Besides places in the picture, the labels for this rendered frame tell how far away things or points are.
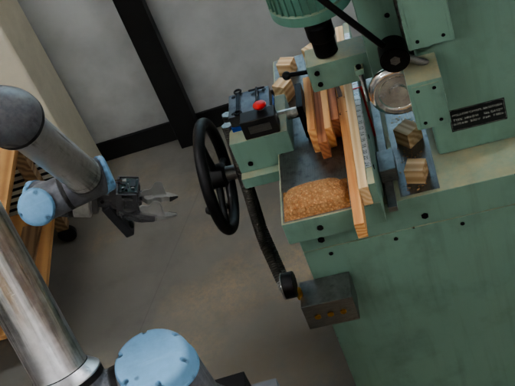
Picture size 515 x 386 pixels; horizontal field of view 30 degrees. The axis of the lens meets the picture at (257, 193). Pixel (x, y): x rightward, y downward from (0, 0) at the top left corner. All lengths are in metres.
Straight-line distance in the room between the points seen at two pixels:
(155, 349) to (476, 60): 0.87
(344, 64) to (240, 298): 1.26
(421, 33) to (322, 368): 1.30
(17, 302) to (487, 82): 1.05
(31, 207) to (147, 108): 1.57
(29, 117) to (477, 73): 0.91
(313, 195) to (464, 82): 0.40
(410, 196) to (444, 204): 0.08
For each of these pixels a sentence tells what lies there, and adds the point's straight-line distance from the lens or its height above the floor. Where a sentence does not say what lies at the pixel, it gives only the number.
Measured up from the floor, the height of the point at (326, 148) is 0.93.
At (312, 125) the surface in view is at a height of 0.97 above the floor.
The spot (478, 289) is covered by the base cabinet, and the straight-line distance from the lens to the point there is 2.34.
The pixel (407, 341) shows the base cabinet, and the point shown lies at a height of 0.33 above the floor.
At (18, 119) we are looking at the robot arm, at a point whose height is 1.34.
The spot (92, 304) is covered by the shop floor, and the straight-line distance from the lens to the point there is 3.39.
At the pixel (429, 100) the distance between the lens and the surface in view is 1.96.
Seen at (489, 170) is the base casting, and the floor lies 0.80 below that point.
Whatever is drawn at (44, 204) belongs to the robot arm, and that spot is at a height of 0.92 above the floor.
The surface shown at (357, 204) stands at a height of 0.94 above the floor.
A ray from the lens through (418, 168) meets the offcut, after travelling 2.11.
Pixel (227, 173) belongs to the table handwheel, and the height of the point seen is 0.82.
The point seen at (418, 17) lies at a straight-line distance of 1.86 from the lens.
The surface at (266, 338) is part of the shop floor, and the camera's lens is 3.01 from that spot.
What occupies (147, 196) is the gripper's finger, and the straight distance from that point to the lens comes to 2.48.
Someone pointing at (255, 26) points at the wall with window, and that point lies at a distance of 3.63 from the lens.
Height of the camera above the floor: 2.23
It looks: 40 degrees down
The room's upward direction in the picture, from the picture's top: 23 degrees counter-clockwise
